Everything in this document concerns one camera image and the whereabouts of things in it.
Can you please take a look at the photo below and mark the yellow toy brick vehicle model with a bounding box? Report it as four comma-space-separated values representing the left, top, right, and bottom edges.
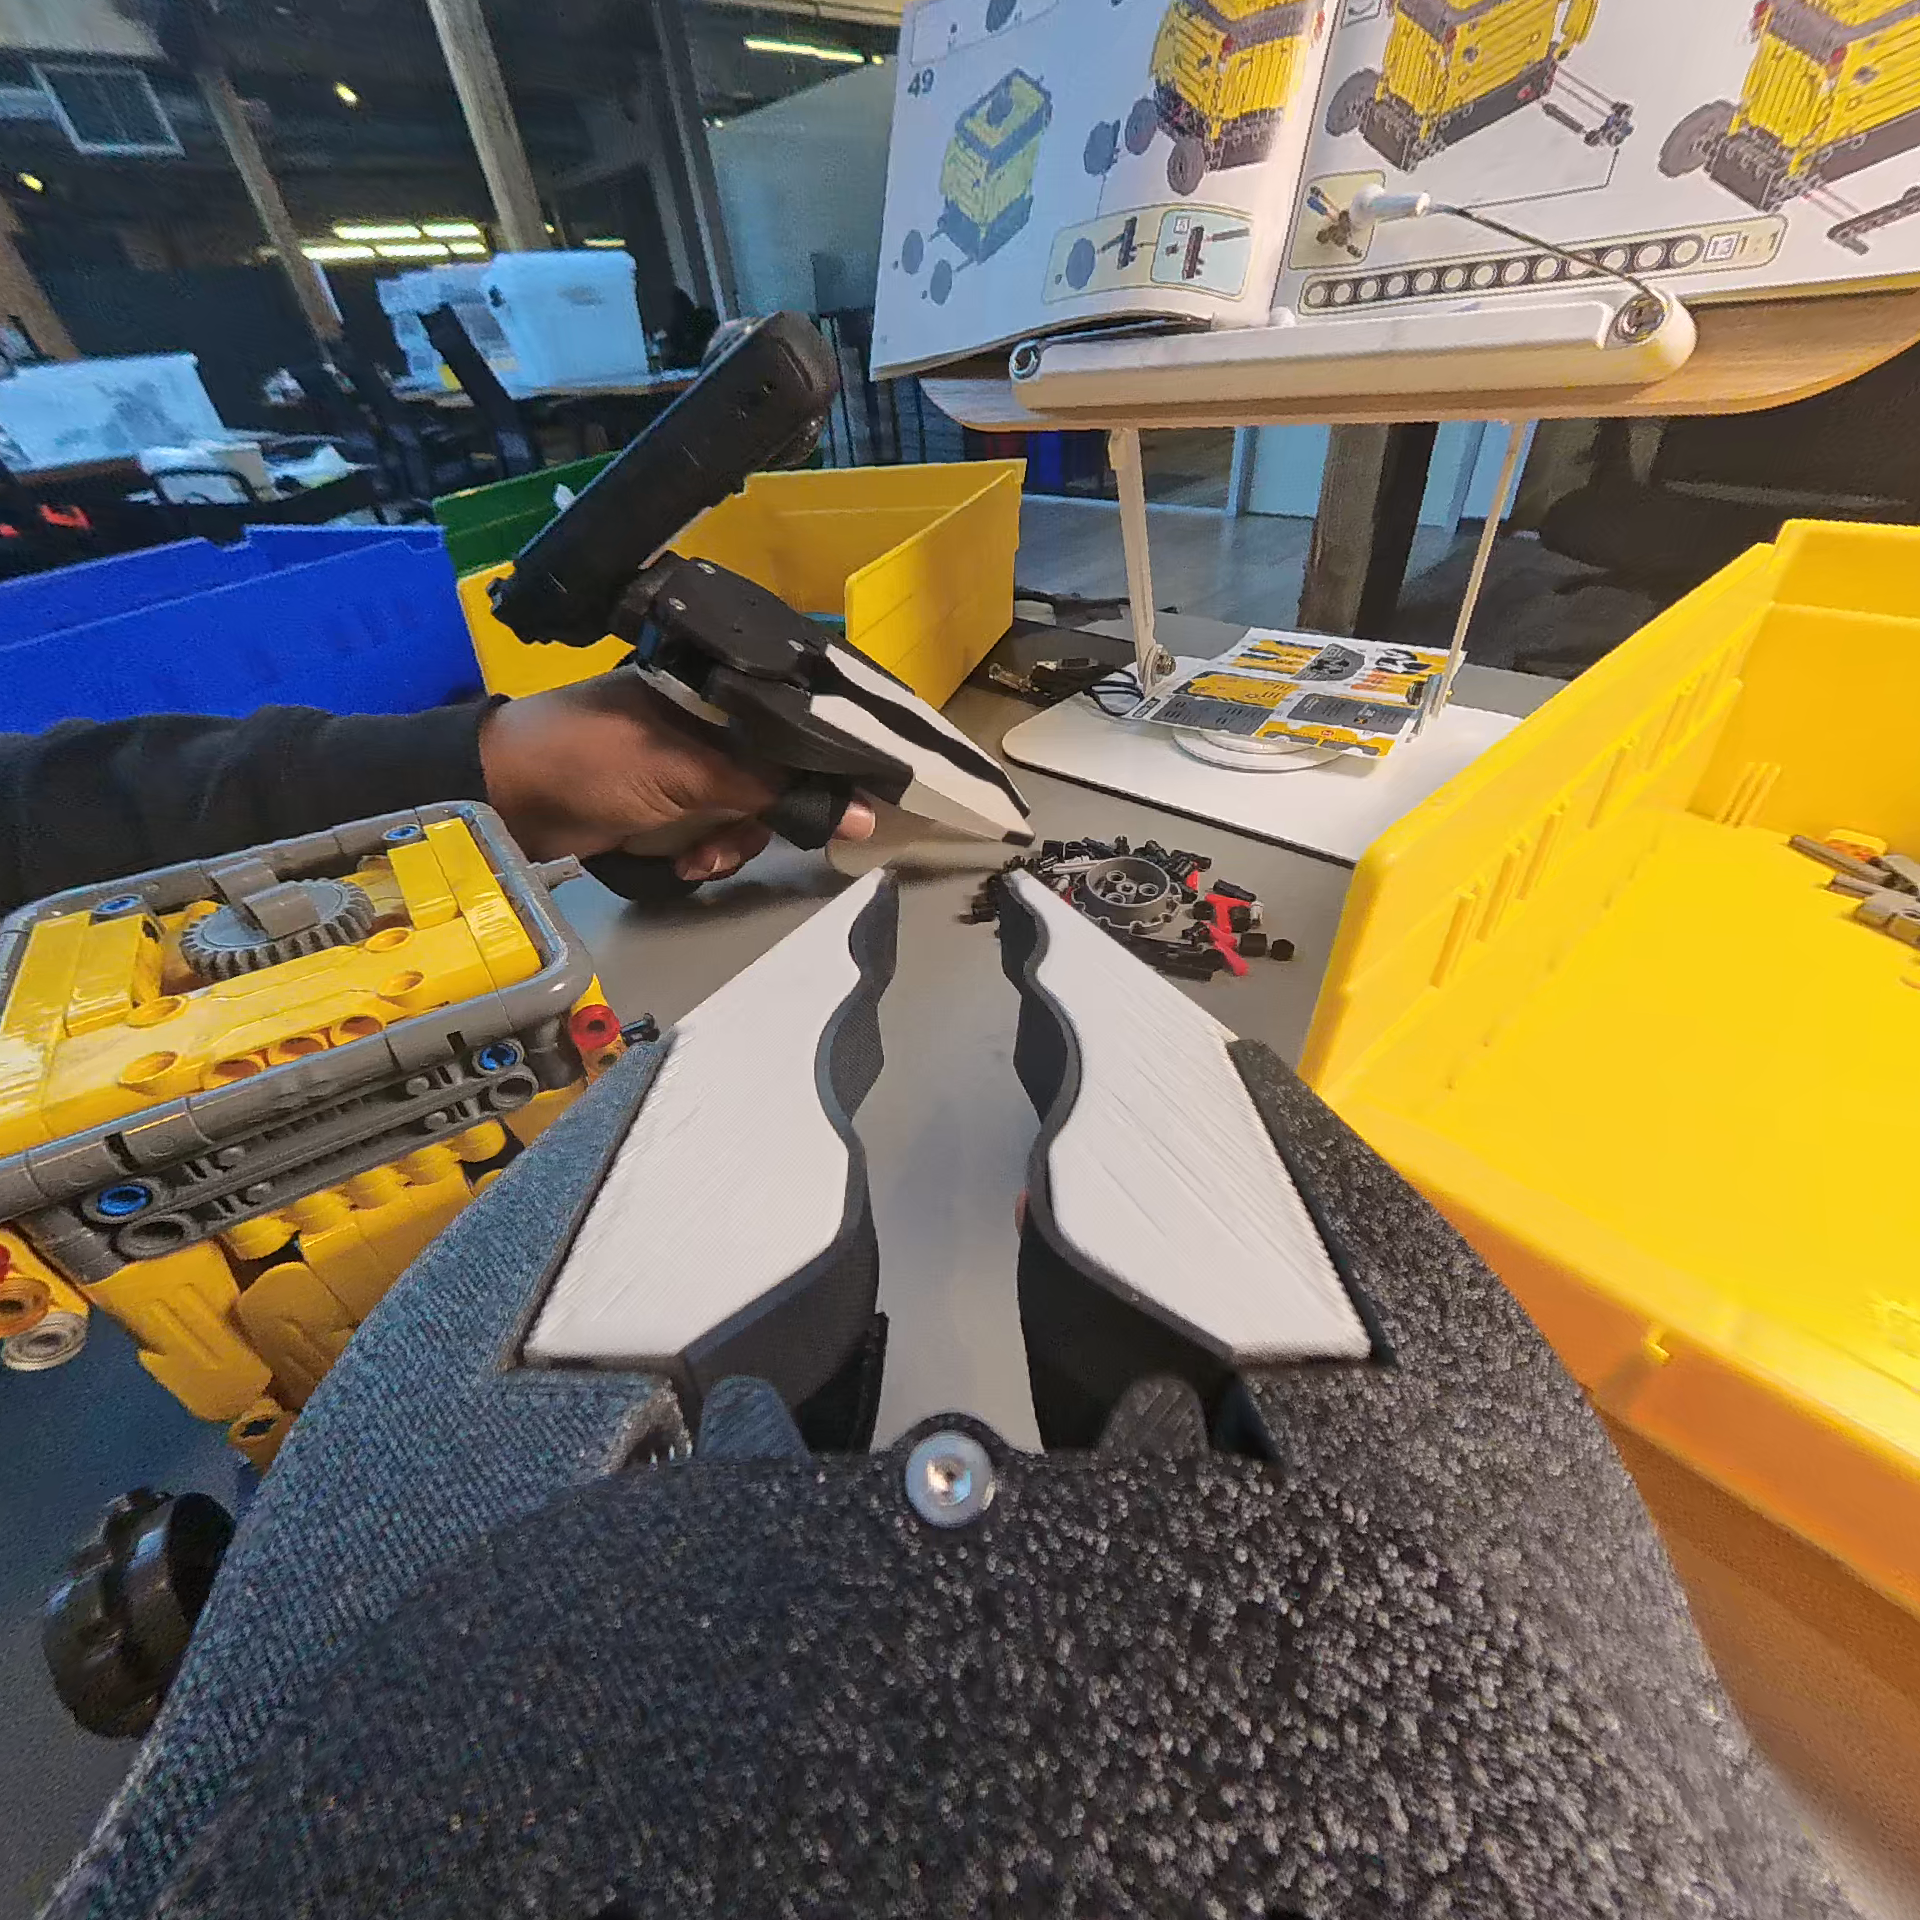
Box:
0, 801, 630, 1742

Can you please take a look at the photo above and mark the building instruction booklet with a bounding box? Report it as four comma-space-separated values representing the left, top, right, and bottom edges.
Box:
870, 0, 1920, 383

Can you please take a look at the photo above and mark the white plastic box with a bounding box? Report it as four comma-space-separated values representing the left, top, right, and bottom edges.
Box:
378, 250, 651, 393
0, 356, 230, 465

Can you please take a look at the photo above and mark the yellow printed sticker sheet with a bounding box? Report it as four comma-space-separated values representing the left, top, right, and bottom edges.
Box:
1141, 627, 1465, 759

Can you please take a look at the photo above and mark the blue storage bin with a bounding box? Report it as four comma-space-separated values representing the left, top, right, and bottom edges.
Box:
0, 525, 487, 738

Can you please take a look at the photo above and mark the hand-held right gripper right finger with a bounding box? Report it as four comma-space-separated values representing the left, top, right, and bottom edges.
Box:
999, 871, 1376, 1445

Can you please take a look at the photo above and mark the pile of assorted brick beams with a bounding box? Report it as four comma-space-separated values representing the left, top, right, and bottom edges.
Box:
1791, 826, 1920, 957

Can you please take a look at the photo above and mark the white book stand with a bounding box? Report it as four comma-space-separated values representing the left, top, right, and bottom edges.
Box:
925, 285, 1920, 872

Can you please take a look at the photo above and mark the grey desk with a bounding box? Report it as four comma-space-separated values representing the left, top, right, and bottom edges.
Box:
0, 587, 1920, 1920

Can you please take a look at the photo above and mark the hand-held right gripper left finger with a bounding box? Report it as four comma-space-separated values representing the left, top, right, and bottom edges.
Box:
521, 871, 903, 1445

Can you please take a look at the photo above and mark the dark wooden post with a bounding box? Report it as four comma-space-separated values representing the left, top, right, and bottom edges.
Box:
1298, 421, 1446, 639

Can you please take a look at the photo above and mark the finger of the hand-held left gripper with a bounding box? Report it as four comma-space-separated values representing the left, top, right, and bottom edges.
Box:
714, 679, 1014, 859
799, 632, 1042, 839

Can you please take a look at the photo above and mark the yellow storage bin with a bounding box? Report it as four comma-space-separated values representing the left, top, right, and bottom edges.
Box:
1298, 520, 1920, 1621
455, 456, 1028, 708

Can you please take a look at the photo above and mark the green storage bin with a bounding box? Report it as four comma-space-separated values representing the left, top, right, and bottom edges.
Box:
430, 451, 624, 579

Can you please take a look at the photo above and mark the person's left forearm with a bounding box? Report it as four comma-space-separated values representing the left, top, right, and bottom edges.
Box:
0, 698, 506, 916

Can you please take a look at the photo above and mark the person's left hand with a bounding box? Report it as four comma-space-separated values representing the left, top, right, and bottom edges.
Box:
481, 669, 893, 902

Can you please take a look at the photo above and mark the pile of black brick parts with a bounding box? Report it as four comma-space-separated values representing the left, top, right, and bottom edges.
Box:
961, 836, 1298, 983

